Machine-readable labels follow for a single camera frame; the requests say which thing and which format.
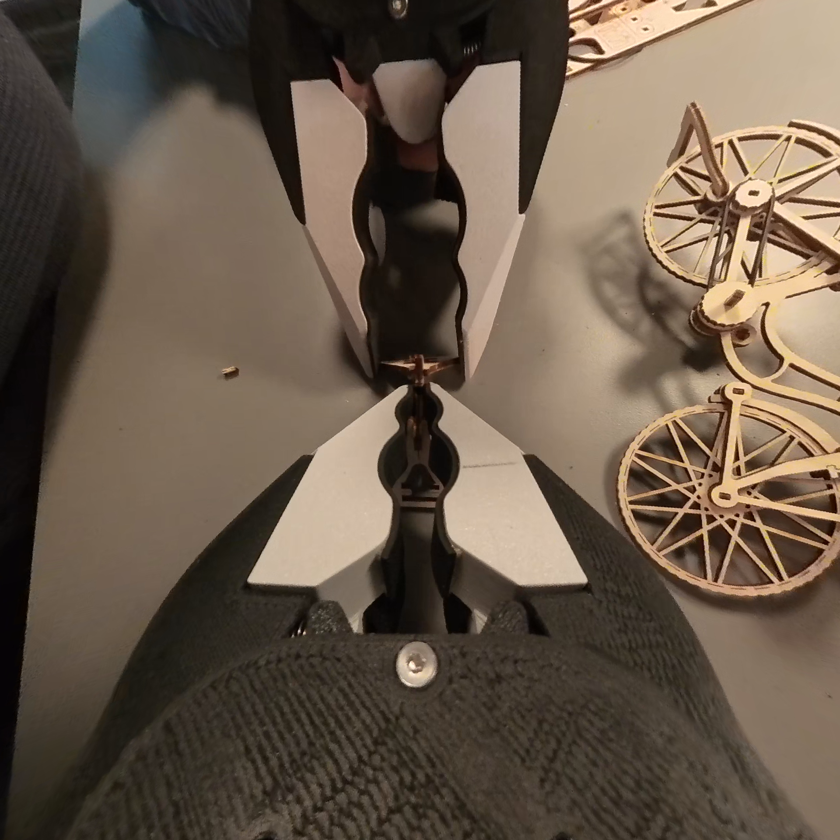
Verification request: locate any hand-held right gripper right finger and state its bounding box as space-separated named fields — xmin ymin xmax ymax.
xmin=428 ymin=386 xmax=588 ymax=633

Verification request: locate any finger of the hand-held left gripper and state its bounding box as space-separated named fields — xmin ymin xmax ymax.
xmin=445 ymin=61 xmax=526 ymax=382
xmin=290 ymin=77 xmax=379 ymax=378

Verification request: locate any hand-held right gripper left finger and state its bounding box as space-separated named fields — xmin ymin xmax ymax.
xmin=248 ymin=386 xmax=403 ymax=633

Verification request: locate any wooden parts sheet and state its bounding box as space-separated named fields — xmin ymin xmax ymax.
xmin=566 ymin=0 xmax=759 ymax=60
xmin=566 ymin=39 xmax=657 ymax=81

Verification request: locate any wooden bicycle model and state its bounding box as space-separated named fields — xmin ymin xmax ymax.
xmin=616 ymin=101 xmax=840 ymax=599

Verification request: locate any person's left hand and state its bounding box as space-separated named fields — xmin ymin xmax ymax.
xmin=331 ymin=56 xmax=383 ymax=122

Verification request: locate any person's upper body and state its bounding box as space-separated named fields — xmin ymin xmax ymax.
xmin=0 ymin=10 xmax=89 ymax=532

